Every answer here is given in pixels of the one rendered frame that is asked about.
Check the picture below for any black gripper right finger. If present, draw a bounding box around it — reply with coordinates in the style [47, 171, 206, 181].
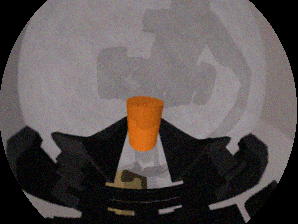
[158, 119, 231, 183]

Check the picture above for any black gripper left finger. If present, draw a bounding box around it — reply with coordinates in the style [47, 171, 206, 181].
[52, 116, 128, 184]

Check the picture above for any orange knob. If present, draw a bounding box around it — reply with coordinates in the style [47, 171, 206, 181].
[126, 96, 164, 152]

